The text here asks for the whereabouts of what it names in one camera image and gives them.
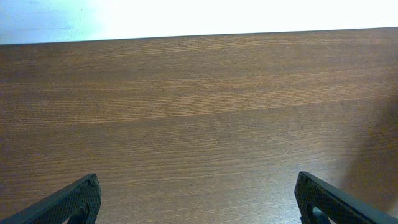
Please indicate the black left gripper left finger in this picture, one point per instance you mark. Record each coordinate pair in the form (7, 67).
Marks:
(78, 202)

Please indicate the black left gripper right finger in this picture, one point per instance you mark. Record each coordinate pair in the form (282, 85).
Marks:
(320, 202)

